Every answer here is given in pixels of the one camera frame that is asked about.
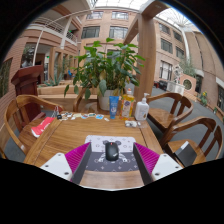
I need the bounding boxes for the grey white printed mouse pad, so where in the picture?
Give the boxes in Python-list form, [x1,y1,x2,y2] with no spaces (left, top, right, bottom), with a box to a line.
[84,134,140,173]

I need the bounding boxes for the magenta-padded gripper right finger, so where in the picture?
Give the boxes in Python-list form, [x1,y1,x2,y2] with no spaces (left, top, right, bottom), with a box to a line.
[132,142,184,186]

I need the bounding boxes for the yellow dish soap bottle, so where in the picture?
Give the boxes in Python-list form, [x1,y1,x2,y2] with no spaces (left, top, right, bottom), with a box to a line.
[119,87,136,121]

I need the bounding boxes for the blue tube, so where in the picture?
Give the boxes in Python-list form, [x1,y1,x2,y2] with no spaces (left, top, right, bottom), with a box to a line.
[108,95,120,120]

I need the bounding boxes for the white pump bottle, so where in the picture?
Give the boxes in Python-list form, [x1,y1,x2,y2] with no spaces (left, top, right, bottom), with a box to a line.
[134,92,150,121]

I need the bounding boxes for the wooden armchair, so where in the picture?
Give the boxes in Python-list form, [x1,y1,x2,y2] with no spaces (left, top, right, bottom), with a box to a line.
[146,92,194,134]
[159,116,224,168]
[72,87,101,113]
[3,94,64,156]

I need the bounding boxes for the red and white bag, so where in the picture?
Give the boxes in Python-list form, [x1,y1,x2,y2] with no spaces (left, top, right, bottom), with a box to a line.
[31,116,56,138]

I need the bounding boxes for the white statue on plinth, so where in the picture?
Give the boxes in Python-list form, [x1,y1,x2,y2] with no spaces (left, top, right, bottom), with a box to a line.
[166,64,186,96]

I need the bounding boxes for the green potted plant white pot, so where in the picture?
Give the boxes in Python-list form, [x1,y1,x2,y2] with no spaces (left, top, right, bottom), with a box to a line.
[63,37,147,112]

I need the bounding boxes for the black notebook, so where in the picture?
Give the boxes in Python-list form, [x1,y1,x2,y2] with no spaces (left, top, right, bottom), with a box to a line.
[174,140,198,168]

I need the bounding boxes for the white earbuds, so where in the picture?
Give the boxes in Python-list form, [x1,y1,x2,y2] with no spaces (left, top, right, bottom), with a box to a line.
[124,120,142,129]

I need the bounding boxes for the dark red wooden pedestal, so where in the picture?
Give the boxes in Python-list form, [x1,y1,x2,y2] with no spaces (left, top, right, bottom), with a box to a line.
[10,64,46,123]

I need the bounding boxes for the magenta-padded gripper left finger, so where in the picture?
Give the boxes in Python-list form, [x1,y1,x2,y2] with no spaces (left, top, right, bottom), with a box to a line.
[39,142,93,185]

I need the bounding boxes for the spiky green agave plant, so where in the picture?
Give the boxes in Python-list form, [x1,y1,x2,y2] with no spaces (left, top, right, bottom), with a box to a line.
[43,71,66,88]

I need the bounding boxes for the black computer mouse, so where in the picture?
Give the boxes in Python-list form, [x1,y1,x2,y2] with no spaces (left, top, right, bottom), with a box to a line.
[104,141,122,162]

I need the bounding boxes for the dark bust statue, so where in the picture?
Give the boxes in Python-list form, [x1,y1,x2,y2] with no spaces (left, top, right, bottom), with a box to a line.
[21,46,36,69]

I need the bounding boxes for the wooden planter box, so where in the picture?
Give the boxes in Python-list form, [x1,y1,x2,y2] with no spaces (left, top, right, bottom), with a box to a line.
[36,84,101,113]

